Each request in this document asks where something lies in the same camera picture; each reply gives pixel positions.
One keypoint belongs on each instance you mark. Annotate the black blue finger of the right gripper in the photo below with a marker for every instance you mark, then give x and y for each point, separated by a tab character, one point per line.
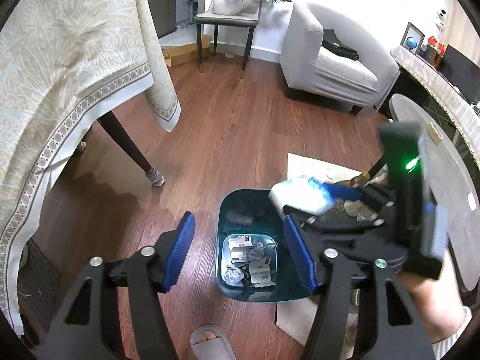
335	191

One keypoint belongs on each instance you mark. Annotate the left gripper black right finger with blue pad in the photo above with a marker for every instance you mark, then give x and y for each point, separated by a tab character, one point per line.
330	266

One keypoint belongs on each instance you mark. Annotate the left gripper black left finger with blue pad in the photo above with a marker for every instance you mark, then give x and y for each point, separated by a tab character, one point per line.
88	323

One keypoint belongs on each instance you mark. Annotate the bluish tissue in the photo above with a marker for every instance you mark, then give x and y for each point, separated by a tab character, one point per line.
306	194

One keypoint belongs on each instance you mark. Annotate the red SanDisk card package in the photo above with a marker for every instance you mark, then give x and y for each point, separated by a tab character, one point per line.
239	248

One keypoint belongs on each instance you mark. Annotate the silver foil wrapper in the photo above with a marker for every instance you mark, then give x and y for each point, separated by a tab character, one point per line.
234	276

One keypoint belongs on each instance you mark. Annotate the white red SanDisk packaging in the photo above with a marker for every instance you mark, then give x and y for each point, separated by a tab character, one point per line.
260	273

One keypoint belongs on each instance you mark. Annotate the dark teal trash bin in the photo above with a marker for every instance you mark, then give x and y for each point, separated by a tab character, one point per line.
250	211

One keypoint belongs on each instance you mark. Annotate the person's right hand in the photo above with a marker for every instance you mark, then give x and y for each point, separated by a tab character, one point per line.
438	302

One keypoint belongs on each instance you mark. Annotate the grey slipper with foot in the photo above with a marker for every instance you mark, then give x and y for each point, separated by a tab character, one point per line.
210	343

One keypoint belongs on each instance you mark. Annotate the grey armchair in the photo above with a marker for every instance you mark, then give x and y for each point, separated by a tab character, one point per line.
308	66

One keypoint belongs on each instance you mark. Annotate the beige fringed table runner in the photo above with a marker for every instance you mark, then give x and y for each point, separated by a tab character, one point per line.
460	113

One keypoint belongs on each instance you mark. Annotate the black bag on armchair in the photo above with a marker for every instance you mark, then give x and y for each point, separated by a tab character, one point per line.
334	45

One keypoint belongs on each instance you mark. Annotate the black computer monitor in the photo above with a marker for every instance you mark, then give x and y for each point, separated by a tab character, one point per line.
462	73

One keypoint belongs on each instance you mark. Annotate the small blue globe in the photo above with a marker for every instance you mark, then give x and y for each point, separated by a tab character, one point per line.
411	43

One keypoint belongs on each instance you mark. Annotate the framed picture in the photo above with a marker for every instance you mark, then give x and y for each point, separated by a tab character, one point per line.
413	31

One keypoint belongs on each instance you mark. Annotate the flat cardboard box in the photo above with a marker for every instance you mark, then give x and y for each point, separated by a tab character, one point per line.
186	53

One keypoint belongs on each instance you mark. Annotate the grey dining chair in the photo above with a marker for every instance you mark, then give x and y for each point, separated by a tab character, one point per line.
244	20

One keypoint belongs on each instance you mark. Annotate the dark table leg with sock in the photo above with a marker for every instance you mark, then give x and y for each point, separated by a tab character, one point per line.
112	126

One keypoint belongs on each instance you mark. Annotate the beige patterned tablecloth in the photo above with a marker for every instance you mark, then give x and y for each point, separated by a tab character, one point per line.
64	64

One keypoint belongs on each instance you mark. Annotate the white security camera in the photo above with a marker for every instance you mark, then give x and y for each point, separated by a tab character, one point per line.
441	19

